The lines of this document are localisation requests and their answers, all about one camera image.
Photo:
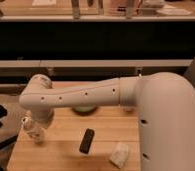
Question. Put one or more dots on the black remote control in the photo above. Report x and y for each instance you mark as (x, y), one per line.
(87, 141)

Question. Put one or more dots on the white paper cup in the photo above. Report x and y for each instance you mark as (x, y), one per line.
(128, 109)

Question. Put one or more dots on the clear plastic water bottle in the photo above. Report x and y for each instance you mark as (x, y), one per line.
(33, 129)

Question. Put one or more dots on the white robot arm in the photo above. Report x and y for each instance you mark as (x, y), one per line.
(166, 112)

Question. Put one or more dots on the green bowl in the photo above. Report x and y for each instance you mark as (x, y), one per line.
(83, 110)

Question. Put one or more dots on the white crumpled cloth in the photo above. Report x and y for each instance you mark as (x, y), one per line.
(120, 155)

